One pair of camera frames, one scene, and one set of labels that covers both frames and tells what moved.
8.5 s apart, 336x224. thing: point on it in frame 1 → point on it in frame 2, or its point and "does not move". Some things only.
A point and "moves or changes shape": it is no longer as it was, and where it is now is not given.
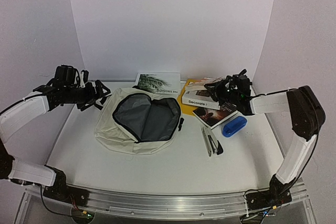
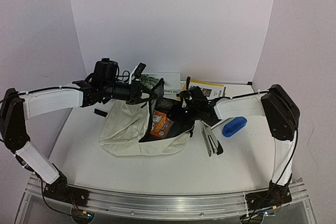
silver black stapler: x=212 y=145 does not move
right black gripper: x=220 y=91 → x=190 y=94
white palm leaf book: x=160 y=83 does not move
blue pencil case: x=233 y=126 does not move
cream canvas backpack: x=137 y=121 moves or changes shape
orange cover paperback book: x=205 y=80 → x=161 y=124
